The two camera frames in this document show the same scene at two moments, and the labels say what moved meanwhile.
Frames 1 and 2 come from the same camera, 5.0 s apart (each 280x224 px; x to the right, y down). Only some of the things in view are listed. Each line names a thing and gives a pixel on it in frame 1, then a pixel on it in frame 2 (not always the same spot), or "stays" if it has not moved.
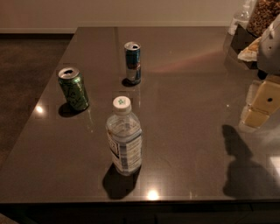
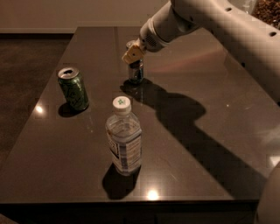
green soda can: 74,88 stays
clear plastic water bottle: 124,134 stays
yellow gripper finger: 266,101 → 160,30
